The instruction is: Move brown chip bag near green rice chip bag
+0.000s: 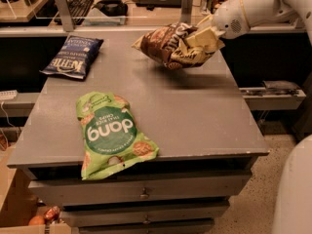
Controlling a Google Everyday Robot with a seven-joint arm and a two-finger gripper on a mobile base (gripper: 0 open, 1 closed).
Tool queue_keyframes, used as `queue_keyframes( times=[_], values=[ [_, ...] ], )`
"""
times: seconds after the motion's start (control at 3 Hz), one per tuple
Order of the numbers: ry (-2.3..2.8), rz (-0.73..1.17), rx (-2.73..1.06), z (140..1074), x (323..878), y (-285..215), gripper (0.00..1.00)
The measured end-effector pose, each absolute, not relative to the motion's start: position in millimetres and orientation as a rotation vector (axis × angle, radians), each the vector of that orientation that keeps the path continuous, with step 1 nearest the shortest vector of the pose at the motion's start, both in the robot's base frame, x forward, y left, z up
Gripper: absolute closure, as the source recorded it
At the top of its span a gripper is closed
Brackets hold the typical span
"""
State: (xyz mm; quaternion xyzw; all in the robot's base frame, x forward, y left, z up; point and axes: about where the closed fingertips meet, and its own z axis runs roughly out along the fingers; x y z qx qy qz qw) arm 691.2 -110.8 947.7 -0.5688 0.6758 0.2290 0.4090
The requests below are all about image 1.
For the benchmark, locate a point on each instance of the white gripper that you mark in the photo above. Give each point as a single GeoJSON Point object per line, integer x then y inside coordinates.
{"type": "Point", "coordinates": [228, 20]}

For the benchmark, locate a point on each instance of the brown chip bag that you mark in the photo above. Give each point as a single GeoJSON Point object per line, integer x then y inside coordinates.
{"type": "Point", "coordinates": [166, 46]}

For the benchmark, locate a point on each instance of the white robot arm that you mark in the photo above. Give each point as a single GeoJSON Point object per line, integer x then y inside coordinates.
{"type": "Point", "coordinates": [293, 209]}

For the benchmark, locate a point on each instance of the blue kettle chip bag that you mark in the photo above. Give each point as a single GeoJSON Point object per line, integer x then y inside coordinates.
{"type": "Point", "coordinates": [75, 57]}

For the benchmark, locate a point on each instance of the green rice chip bag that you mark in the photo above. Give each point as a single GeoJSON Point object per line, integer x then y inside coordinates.
{"type": "Point", "coordinates": [112, 140]}

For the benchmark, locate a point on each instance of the black laptop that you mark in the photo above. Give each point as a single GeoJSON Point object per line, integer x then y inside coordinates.
{"type": "Point", "coordinates": [159, 3]}

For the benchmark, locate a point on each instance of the black headphones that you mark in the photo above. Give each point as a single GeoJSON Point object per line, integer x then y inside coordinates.
{"type": "Point", "coordinates": [112, 8]}

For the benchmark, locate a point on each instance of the grey drawer cabinet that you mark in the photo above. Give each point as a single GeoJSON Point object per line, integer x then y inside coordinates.
{"type": "Point", "coordinates": [207, 137]}

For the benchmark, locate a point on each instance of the black keyboard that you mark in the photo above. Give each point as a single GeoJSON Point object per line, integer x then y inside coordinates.
{"type": "Point", "coordinates": [78, 9]}

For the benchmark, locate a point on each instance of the clear acrylic barrier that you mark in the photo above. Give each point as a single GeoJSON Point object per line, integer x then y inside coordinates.
{"type": "Point", "coordinates": [38, 16]}

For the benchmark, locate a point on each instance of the white power strip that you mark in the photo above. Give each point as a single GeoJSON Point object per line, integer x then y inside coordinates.
{"type": "Point", "coordinates": [8, 95]}

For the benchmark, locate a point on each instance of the red snack packet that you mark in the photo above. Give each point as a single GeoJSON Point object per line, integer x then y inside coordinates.
{"type": "Point", "coordinates": [52, 213]}

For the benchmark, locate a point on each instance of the orange fruit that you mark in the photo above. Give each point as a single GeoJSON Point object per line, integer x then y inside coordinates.
{"type": "Point", "coordinates": [37, 220]}

